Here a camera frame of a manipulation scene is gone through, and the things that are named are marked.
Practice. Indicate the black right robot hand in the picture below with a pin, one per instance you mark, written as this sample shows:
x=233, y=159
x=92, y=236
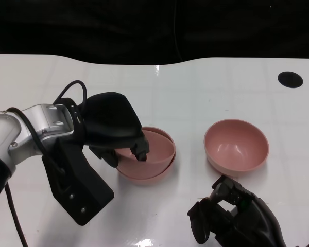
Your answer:
x=257, y=226

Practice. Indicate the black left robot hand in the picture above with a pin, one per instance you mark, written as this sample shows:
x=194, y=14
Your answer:
x=110, y=121

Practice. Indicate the pink plastic bowl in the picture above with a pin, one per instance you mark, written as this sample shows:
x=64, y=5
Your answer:
x=159, y=151
x=144, y=182
x=234, y=146

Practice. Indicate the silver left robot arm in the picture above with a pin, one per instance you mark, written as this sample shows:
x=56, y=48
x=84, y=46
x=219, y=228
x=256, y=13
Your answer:
x=5, y=133

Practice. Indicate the black backdrop curtain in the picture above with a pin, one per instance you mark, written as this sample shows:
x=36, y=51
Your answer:
x=92, y=31

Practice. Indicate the black round table grommet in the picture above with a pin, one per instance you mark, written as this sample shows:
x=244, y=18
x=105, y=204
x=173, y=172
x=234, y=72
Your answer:
x=290, y=79

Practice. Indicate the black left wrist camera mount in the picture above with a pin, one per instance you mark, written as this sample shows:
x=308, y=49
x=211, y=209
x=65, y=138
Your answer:
x=77, y=185

